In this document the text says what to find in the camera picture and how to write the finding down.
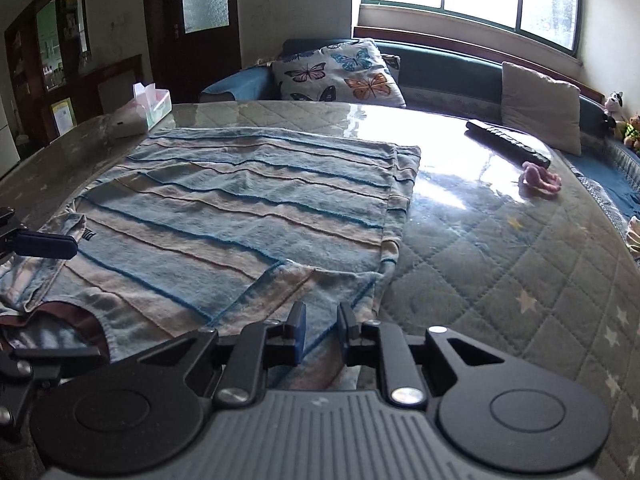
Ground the blue striped garment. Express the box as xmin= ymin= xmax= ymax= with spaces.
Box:
xmin=1 ymin=128 xmax=421 ymax=389

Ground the white refrigerator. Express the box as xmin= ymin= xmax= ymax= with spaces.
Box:
xmin=0 ymin=103 xmax=21 ymax=178

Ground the dark wooden side table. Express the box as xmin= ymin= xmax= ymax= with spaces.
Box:
xmin=70 ymin=54 xmax=143 ymax=122

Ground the white tissue box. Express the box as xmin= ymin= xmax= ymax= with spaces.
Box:
xmin=105 ymin=82 xmax=172 ymax=139

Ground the grey quilted star table cover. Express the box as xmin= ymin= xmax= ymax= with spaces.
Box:
xmin=1 ymin=101 xmax=639 ymax=479

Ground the dark wooden display cabinet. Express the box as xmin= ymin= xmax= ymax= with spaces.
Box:
xmin=4 ymin=0 xmax=90 ymax=156

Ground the pink small cloth item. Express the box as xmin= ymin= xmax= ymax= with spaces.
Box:
xmin=518 ymin=162 xmax=562 ymax=196

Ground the black remote control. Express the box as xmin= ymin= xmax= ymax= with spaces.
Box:
xmin=466 ymin=119 xmax=551 ymax=169

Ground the dark wooden door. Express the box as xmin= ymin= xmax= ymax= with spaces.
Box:
xmin=143 ymin=0 xmax=241 ymax=104

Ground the grey square cushion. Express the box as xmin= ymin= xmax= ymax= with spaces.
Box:
xmin=501 ymin=62 xmax=582 ymax=156

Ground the orange plush toy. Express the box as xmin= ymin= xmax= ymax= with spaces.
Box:
xmin=623 ymin=114 xmax=640 ymax=155

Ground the cow plush toy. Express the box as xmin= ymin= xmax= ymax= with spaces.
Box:
xmin=603 ymin=91 xmax=626 ymax=130

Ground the blue bench sofa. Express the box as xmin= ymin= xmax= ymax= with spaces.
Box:
xmin=200 ymin=40 xmax=639 ymax=218

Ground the butterfly print pillow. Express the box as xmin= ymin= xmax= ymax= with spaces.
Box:
xmin=271 ymin=39 xmax=406 ymax=108

